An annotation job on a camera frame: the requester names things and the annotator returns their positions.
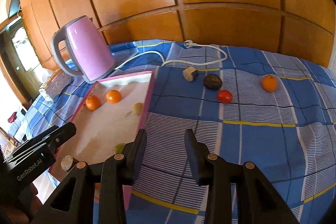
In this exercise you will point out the patterned silver tissue box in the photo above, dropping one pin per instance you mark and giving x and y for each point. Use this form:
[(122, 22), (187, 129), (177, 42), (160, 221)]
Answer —
[(59, 83)]

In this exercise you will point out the red tomato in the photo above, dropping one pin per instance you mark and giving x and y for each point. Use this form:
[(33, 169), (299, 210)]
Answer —
[(224, 96)]

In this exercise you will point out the medium orange tangerine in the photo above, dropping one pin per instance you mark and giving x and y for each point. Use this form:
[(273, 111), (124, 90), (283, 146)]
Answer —
[(113, 96)]

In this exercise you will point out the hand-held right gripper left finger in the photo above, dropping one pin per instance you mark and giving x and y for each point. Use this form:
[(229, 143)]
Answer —
[(136, 155)]

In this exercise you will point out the large orange tangerine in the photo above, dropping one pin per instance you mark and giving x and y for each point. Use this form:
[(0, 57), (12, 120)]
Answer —
[(93, 102)]

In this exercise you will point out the small beige fruit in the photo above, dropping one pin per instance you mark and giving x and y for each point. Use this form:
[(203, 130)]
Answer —
[(137, 108)]

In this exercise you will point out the red cloth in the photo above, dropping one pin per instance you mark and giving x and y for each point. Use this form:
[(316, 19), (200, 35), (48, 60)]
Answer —
[(12, 117)]

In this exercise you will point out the small eggplant piece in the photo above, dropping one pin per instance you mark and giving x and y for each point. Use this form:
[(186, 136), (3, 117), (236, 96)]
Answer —
[(189, 74)]

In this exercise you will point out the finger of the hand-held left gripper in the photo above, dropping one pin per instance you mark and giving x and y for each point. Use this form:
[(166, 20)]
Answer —
[(34, 141), (64, 136)]

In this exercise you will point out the pink electric kettle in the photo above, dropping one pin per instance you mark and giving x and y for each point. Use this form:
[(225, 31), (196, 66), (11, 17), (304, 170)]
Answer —
[(89, 53)]

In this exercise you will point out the green tomato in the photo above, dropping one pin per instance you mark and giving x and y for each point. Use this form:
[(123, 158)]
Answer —
[(119, 148)]

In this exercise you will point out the pink rectangular tray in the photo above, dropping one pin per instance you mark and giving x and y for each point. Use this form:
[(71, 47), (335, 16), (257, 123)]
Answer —
[(110, 127)]

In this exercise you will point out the large eggplant piece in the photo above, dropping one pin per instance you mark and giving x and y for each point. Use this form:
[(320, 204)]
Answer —
[(68, 163)]

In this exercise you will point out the dark brown avocado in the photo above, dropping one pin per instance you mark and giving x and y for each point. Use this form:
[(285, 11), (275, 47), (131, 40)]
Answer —
[(212, 81)]

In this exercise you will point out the blue plaid tablecloth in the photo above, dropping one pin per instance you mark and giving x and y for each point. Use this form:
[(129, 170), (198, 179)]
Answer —
[(262, 140)]

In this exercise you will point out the small orange tangerine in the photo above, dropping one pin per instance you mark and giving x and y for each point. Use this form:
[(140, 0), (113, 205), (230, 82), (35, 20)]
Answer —
[(269, 83)]

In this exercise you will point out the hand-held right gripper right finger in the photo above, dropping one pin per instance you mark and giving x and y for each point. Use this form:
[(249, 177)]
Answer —
[(193, 158)]

